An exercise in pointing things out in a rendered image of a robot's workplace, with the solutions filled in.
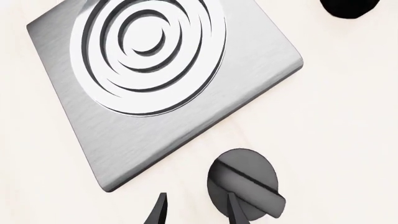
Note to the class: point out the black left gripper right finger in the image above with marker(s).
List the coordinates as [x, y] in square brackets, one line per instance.
[235, 211]

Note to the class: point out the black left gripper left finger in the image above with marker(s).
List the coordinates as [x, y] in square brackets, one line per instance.
[159, 212]

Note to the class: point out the round black stove knob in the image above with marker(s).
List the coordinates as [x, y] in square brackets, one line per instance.
[242, 177]

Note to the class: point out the flat black stove plate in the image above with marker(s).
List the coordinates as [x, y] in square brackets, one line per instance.
[130, 130]

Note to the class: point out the round black object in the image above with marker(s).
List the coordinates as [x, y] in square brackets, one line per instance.
[343, 8]

